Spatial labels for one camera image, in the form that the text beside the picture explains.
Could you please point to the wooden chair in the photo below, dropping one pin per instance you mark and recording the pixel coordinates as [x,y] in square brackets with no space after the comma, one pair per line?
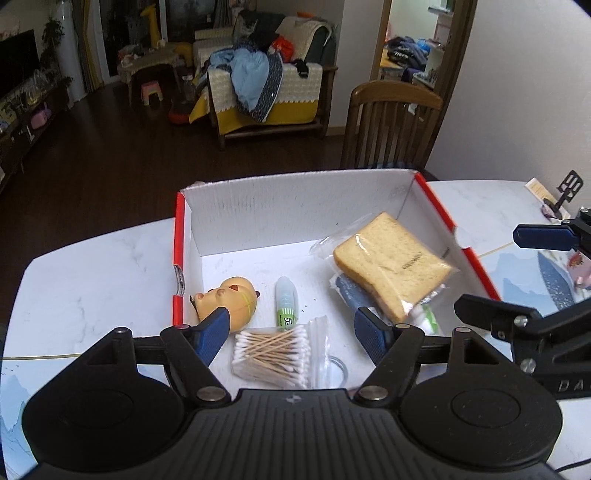
[392,99]

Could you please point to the dark television cabinet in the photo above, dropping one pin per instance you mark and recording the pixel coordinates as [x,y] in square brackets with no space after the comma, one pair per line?
[23,138]

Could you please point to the white standing air conditioner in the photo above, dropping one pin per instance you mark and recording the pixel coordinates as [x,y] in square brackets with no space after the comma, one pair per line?
[67,50]

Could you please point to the plastic packet dark blue label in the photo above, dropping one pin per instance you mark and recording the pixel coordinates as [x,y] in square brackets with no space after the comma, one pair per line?
[346,288]

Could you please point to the pile of blue clothes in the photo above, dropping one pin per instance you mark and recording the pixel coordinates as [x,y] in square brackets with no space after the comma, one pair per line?
[251,76]

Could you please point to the black phone stand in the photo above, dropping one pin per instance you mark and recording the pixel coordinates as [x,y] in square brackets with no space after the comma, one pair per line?
[570,184]

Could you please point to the clothes on bed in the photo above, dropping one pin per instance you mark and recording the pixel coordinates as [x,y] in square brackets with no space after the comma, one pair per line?
[411,50]

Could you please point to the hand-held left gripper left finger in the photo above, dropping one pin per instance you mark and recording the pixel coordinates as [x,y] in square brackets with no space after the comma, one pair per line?
[212,339]

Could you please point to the bagged bread slice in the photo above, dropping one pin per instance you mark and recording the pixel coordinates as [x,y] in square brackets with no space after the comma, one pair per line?
[392,263]

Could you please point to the bag of cotton swabs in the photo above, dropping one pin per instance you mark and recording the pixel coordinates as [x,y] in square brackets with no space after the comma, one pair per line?
[272,355]

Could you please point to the green house plant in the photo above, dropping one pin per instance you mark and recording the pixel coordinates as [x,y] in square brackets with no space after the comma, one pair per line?
[53,37]

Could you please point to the yellow giraffe toy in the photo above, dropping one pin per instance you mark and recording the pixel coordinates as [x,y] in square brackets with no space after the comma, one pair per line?
[150,23]

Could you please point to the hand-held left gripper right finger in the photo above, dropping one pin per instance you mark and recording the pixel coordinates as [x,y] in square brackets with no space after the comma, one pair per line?
[371,337]

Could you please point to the red round floor object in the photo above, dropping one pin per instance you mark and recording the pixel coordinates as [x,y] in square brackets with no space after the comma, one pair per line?
[178,111]

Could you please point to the yellow rubber animal toy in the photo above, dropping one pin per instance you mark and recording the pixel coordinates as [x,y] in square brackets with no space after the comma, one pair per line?
[235,297]

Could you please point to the sofa with yellow cover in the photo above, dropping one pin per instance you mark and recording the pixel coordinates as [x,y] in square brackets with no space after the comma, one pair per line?
[295,92]

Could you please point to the yellow card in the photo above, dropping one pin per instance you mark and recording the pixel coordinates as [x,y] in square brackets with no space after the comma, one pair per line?
[538,189]

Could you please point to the red cardboard box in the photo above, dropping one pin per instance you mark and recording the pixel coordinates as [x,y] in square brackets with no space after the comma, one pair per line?
[300,217]

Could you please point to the wooden coffee table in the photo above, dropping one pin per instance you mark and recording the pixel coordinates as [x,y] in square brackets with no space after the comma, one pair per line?
[147,57]

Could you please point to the pink bag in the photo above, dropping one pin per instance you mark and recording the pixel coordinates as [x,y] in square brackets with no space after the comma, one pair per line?
[39,116]

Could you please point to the white glue tube green label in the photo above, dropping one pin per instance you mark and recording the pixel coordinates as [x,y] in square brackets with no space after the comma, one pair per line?
[286,304]

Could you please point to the pink stool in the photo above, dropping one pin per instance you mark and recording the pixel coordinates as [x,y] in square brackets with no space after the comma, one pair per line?
[151,90]

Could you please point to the black television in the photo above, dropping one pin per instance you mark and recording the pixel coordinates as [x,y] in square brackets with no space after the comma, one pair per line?
[18,64]

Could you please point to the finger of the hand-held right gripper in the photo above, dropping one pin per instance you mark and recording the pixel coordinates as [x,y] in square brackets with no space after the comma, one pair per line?
[542,236]
[489,314]

